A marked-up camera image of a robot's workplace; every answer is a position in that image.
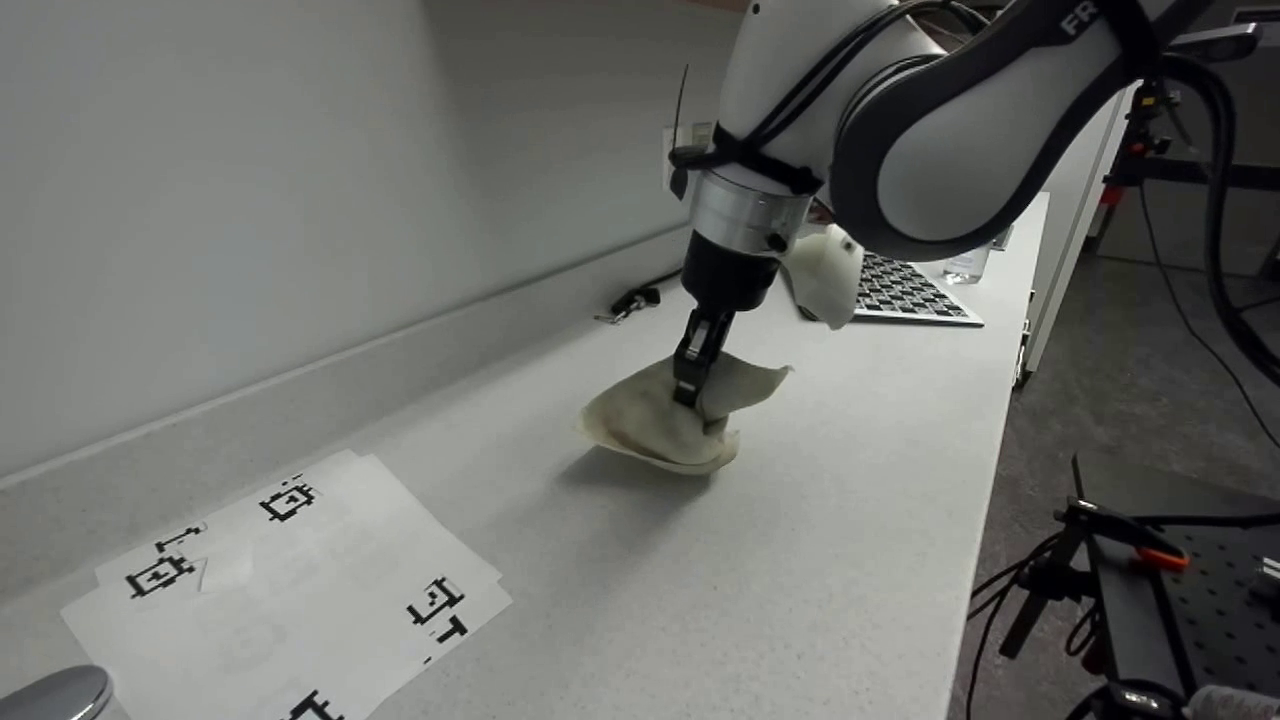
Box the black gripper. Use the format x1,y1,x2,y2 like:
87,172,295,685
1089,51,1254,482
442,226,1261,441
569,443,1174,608
666,236,783,435

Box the white cloth towel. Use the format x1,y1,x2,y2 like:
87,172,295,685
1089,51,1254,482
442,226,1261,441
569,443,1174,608
579,352,792,482

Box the black rod tool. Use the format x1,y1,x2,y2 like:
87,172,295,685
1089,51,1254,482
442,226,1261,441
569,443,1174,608
603,272,685,325

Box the checkerboard calibration board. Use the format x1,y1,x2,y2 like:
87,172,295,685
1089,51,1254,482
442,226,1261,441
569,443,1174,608
852,253,988,334

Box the black tripod stand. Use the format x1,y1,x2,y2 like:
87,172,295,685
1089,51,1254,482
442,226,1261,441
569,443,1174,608
969,454,1203,720

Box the white marker paper sheets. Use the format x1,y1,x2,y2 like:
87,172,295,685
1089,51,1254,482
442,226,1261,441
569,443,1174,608
57,450,517,720

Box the black perforated breadboard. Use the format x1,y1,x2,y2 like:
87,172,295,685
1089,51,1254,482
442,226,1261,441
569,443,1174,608
1093,497,1280,720

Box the orange handled tool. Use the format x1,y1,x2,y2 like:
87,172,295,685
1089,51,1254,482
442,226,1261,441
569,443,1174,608
1122,540,1200,577

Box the black floor cable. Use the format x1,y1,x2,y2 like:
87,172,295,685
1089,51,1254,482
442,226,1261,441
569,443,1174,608
1133,226,1280,454

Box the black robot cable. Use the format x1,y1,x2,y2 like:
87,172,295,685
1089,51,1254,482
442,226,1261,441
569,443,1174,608
1154,58,1280,393

